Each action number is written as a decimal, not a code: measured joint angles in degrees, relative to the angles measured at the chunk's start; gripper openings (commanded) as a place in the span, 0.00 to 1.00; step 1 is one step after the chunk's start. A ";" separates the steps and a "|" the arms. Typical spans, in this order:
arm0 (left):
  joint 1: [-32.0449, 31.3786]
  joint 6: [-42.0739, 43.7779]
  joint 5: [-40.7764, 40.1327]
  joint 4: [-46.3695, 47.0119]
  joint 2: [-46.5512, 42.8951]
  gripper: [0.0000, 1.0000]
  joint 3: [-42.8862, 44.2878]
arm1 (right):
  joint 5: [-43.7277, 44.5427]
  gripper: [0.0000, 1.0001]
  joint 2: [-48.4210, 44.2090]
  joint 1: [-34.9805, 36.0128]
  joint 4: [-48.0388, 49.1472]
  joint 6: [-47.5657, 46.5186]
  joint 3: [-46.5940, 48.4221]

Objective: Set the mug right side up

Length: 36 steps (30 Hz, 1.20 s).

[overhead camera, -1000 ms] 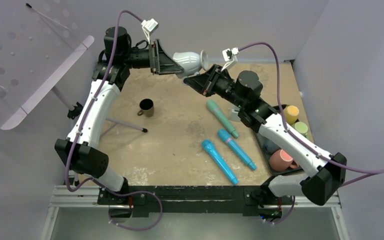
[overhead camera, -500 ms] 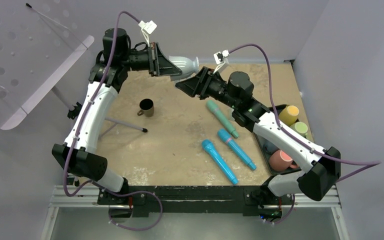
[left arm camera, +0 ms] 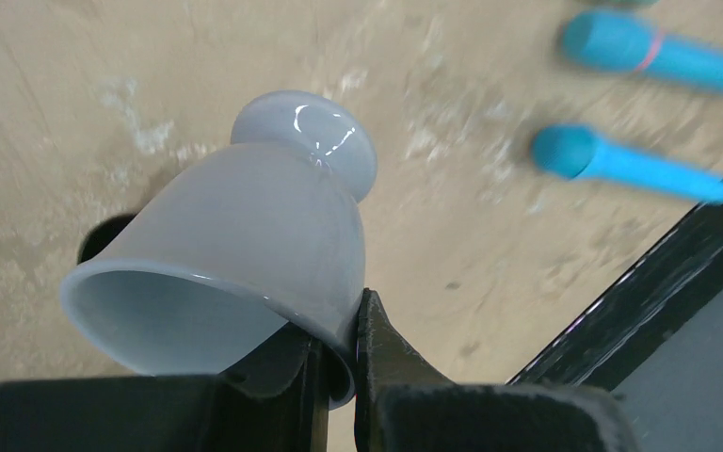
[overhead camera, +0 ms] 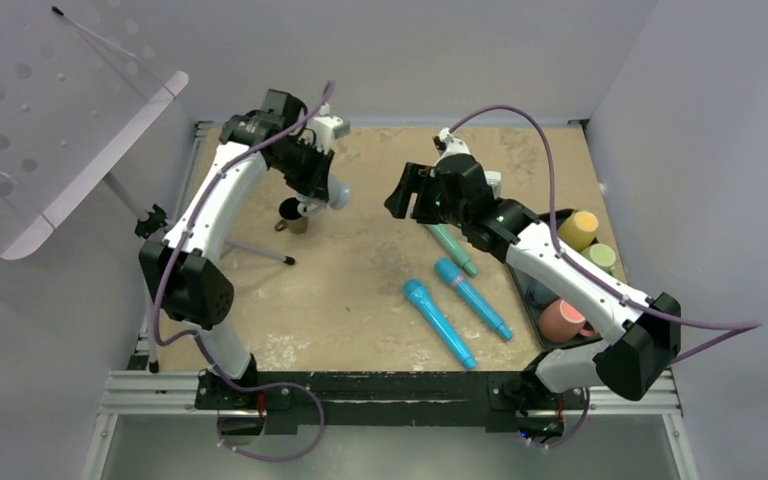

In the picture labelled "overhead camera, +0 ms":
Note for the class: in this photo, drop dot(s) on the light grey mug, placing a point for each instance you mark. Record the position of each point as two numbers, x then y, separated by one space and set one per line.
339 193

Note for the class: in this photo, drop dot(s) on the white music stand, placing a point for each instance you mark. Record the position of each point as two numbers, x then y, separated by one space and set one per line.
86 88

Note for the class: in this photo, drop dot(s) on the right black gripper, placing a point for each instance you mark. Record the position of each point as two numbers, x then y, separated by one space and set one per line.
412 179

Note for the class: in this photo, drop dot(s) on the blue toy microphone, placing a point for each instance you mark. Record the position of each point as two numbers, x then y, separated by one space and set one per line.
419 296

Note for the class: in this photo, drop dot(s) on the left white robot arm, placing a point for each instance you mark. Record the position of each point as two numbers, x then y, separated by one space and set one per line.
190 294

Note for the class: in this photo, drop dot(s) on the black tray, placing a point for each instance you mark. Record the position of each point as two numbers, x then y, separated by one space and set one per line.
521 281

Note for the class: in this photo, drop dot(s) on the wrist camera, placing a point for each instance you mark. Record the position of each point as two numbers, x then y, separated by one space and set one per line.
447 144
327 129

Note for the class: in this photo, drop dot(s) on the aluminium frame rail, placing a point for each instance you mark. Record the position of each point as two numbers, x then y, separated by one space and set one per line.
140 393

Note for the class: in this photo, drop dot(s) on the pink mug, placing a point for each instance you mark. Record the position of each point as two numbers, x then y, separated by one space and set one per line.
560 322

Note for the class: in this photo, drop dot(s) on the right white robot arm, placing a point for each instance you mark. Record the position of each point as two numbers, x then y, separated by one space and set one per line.
638 343

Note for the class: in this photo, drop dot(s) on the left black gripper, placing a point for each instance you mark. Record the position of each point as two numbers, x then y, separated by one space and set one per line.
317 182

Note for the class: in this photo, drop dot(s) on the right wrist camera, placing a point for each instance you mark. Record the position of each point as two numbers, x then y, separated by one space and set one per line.
447 144

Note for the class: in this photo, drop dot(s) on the brown mug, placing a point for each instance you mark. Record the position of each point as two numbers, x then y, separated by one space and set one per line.
290 218

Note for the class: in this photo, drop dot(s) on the yellow cup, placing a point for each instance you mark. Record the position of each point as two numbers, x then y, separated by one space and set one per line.
579 230

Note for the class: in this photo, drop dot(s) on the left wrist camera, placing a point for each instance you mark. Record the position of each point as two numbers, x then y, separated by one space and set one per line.
327 129

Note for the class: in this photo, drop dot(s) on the green cup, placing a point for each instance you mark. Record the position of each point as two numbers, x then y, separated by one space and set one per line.
602 256

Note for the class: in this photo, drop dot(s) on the green toy microphone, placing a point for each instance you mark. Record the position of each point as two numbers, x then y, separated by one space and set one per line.
453 248

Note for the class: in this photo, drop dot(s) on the black base bar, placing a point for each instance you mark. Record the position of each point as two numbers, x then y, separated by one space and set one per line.
497 401

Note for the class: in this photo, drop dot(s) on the blue microphone pink band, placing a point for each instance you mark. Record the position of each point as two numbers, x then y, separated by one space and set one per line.
453 276

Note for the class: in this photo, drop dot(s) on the dark blue-grey mug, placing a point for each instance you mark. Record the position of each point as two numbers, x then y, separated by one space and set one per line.
539 296

